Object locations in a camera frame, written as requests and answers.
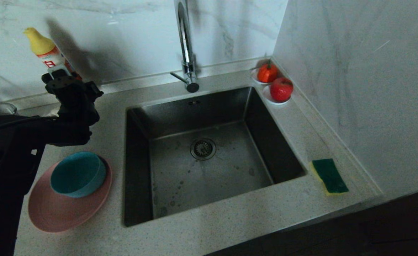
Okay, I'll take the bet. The orange detergent bottle yellow cap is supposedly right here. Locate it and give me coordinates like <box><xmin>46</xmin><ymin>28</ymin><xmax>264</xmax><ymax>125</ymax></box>
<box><xmin>23</xmin><ymin>28</ymin><xmax>83</xmax><ymax>81</ymax></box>

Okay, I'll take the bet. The chrome faucet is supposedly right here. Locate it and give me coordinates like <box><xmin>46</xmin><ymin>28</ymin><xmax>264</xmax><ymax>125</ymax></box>
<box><xmin>170</xmin><ymin>0</ymin><xmax>200</xmax><ymax>94</ymax></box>

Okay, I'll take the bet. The stainless steel sink basin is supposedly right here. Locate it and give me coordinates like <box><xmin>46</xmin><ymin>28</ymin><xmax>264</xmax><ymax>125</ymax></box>
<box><xmin>123</xmin><ymin>86</ymin><xmax>306</xmax><ymax>227</ymax></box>

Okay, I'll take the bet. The green and yellow sponge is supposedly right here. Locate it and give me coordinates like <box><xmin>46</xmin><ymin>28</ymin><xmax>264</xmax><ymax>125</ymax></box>
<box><xmin>310</xmin><ymin>159</ymin><xmax>350</xmax><ymax>196</ymax></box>

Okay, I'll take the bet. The teal bowl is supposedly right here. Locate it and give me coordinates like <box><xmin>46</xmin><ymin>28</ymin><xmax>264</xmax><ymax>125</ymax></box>
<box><xmin>50</xmin><ymin>152</ymin><xmax>107</xmax><ymax>198</ymax></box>

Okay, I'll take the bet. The pink plate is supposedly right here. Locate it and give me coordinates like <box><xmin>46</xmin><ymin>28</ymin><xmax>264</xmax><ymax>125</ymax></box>
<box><xmin>28</xmin><ymin>156</ymin><xmax>113</xmax><ymax>233</ymax></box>

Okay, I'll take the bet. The round metal drain strainer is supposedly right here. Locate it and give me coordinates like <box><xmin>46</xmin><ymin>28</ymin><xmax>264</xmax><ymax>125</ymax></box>
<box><xmin>190</xmin><ymin>138</ymin><xmax>217</xmax><ymax>161</ymax></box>

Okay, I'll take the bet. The orange-red tomato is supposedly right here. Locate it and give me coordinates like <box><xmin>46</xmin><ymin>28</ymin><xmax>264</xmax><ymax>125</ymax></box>
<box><xmin>257</xmin><ymin>61</ymin><xmax>279</xmax><ymax>84</ymax></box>

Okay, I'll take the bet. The red apple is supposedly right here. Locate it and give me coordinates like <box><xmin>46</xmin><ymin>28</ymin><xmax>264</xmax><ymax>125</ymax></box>
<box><xmin>269</xmin><ymin>78</ymin><xmax>293</xmax><ymax>103</ymax></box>

